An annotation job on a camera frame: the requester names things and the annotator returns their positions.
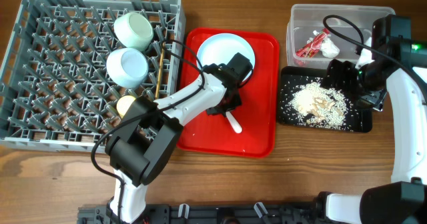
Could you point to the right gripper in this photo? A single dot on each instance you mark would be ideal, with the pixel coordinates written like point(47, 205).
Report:
point(374, 100)

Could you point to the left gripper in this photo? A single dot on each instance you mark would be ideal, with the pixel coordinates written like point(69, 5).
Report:
point(236, 102)

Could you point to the light blue plate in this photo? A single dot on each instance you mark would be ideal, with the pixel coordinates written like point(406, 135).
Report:
point(220, 48)

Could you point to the white plastic fork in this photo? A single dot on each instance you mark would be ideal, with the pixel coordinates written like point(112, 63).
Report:
point(234, 123)

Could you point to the white tissue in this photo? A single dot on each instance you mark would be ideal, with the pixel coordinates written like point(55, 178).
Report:
point(327, 47)

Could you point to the rice food scraps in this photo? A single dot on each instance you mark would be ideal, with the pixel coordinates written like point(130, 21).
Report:
point(305, 103)

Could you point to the red snack wrapper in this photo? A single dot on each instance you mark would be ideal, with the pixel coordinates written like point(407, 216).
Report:
point(307, 51)

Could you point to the wooden chopstick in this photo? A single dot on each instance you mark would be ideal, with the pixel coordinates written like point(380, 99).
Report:
point(160, 71)

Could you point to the light blue bowl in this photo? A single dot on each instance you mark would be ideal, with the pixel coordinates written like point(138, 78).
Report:
point(127, 67)

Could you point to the green bowl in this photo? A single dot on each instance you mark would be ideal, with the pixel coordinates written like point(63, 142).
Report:
point(133, 30)

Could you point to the yellow plastic cup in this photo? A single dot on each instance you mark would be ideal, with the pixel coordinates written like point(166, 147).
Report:
point(123, 104)

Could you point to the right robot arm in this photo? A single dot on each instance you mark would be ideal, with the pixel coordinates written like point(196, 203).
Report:
point(398, 66)

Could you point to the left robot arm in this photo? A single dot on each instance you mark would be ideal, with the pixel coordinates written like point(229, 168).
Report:
point(142, 144)

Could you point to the grey dishwasher rack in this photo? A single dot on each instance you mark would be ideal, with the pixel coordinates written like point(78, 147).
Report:
point(56, 94)

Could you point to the red plastic tray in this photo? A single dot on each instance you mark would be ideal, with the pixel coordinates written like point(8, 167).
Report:
point(257, 114)

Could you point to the black plastic tray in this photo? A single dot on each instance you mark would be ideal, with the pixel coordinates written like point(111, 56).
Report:
point(300, 73)

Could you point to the clear plastic bin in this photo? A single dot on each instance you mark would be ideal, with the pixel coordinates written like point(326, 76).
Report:
point(306, 18)

